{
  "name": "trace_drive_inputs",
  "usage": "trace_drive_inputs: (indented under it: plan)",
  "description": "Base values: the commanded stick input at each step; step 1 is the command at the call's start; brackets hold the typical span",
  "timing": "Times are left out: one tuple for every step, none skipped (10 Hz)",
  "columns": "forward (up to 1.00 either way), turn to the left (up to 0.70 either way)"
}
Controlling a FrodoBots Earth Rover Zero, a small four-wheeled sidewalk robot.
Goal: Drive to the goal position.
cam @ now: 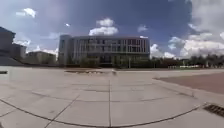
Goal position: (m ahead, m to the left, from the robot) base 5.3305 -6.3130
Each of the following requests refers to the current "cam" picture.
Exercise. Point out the curved multi-storey building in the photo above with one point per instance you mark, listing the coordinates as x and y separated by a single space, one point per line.
106 48

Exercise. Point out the grey paved plaza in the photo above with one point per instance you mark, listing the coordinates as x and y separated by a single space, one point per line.
100 96

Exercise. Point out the low building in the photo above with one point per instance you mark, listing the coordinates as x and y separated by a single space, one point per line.
41 57

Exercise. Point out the row of trees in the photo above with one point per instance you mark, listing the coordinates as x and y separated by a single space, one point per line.
196 61

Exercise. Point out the red brick paved area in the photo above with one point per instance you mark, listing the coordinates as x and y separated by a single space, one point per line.
203 81

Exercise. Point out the drain grate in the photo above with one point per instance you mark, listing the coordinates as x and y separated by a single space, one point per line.
215 110

